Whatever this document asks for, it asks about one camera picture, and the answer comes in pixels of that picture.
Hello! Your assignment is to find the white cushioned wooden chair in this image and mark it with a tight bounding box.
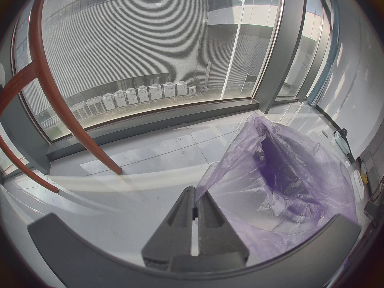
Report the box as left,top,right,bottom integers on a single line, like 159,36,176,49
0,0,123,195

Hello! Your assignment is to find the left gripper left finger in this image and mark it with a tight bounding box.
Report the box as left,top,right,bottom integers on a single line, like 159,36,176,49
142,186,196,271

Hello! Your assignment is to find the purple plastic bag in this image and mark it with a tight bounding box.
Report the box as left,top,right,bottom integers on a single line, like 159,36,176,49
195,113,359,266

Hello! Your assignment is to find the window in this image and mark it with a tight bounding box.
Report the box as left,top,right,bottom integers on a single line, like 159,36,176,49
0,0,333,173

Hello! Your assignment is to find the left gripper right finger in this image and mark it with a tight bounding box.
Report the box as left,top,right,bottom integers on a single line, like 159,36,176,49
196,190,249,268

